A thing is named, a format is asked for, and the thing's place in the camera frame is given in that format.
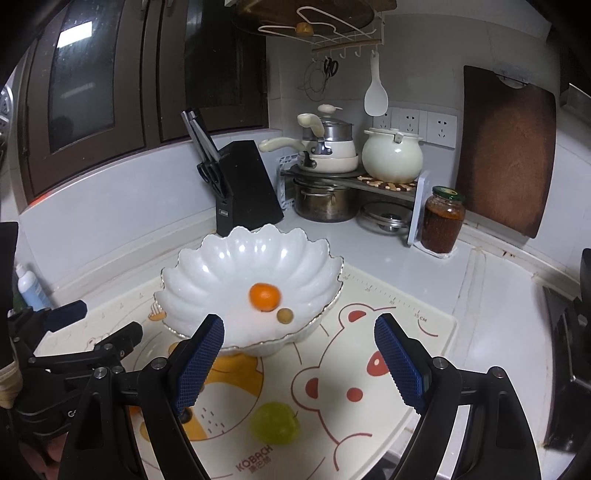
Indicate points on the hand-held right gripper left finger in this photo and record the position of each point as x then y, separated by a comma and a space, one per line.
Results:
199, 364

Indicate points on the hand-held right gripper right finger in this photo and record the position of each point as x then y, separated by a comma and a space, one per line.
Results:
400, 364

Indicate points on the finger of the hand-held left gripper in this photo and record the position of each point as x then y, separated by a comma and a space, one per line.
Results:
69, 313
117, 340

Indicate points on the white scalloped bowl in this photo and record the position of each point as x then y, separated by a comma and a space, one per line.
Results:
221, 277

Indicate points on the orange mandarin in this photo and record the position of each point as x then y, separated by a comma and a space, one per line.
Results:
265, 297

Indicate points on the green round fruit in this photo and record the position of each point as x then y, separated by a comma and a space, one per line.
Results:
274, 422

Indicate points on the brown longan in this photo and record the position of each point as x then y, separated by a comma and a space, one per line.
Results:
283, 315

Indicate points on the white bottle with blue label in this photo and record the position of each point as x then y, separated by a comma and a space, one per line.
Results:
31, 288

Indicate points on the bear print silicone mat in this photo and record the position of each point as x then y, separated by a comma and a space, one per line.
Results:
351, 341

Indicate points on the stainless steel pot lid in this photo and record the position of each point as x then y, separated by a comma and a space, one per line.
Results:
385, 217

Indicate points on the glass jar of chili sauce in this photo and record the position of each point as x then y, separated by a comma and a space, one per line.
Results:
442, 221

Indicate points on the grey corner shelf rack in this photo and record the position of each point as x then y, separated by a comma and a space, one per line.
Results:
418, 212

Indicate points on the black gas stove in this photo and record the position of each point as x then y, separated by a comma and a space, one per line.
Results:
568, 350

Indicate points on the black knife block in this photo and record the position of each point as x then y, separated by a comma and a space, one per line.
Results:
249, 194

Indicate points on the woven trivet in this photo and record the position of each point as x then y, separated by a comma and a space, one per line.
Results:
392, 186

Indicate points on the cream ceramic pot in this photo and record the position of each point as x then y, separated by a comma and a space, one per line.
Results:
392, 159

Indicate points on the cream frying pan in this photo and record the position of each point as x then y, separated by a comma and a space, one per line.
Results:
332, 164

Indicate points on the cream milk pot with lid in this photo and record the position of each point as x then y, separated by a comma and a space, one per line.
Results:
339, 138

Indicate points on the brown framed window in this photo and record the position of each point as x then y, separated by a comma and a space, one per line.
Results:
152, 92

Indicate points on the brown wooden cutting board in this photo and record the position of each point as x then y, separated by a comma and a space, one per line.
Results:
508, 152

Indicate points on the white rice paddle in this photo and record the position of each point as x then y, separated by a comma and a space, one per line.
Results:
376, 99

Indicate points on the small hanging scissors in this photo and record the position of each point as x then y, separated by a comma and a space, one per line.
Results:
330, 67

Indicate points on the white wall socket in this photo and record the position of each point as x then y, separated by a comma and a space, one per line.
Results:
383, 122
413, 121
442, 129

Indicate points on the wooden wall shelf with hooks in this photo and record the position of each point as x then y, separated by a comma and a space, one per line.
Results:
351, 45

